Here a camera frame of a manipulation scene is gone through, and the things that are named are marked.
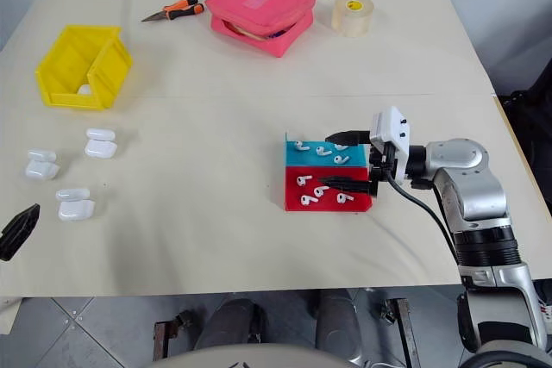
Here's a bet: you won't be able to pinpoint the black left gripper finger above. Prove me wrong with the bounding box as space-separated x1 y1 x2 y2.
0 203 41 263

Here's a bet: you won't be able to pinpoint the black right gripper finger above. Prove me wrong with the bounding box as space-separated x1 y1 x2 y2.
323 128 372 147
317 175 373 196

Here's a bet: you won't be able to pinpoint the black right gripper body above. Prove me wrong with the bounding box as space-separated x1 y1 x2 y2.
366 140 398 199

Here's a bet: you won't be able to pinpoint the white earbud case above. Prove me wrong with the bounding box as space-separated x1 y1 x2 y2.
54 187 95 222
24 149 60 182
84 127 118 159

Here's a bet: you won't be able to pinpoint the yellow plastic bin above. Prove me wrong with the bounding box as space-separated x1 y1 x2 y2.
34 24 134 110

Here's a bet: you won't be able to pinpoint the red tray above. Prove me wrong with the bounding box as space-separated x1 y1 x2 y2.
283 132 374 213

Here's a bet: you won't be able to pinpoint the clear tape roll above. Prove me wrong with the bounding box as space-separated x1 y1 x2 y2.
331 0 374 38

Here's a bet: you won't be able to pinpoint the black bag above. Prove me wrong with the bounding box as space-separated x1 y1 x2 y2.
498 68 552 231

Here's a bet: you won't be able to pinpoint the pink fabric pouch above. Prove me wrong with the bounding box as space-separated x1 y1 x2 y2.
204 0 318 59

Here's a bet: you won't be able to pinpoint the white rounded robot torso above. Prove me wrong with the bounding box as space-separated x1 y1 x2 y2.
150 343 361 368

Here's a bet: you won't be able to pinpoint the orange black pliers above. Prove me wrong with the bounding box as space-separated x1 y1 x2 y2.
141 0 206 23

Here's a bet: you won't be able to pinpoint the white red sneaker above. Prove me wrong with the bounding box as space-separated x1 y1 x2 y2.
533 279 552 324

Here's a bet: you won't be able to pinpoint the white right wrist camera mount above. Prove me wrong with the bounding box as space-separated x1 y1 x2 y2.
369 105 414 182

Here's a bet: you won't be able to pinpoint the rusty metal frame bar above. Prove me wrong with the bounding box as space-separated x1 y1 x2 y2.
379 297 423 368
152 309 195 363

